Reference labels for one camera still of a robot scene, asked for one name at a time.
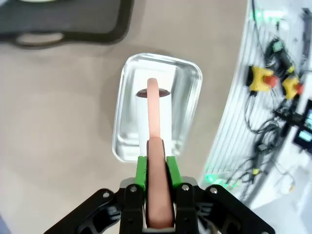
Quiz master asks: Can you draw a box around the black electronics box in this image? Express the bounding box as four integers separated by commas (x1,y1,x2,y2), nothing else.
273,106,305,125

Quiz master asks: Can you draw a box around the black plastic tray with handle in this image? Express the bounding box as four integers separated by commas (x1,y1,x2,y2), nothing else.
0,0,135,50

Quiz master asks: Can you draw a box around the black device with lit screen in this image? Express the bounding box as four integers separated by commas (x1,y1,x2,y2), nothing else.
292,98,312,152

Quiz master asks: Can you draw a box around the black cable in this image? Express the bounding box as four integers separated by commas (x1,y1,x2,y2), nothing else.
244,91,260,134

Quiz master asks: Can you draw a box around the yellow emergency stop button box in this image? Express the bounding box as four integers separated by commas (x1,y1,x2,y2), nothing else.
282,76,304,99
244,65,279,93

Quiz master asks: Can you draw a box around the black adapter with green label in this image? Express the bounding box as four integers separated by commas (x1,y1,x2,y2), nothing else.
269,38,286,53

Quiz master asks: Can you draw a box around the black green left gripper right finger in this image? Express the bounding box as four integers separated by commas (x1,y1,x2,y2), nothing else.
166,156,275,234

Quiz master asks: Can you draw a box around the clear plastic container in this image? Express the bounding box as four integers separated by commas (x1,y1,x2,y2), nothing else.
112,52,203,163

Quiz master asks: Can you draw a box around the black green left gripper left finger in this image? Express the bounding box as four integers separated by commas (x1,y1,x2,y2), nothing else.
43,156,148,234

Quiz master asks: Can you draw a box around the white slotted equipment platform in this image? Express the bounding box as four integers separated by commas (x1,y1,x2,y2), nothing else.
198,0,312,211

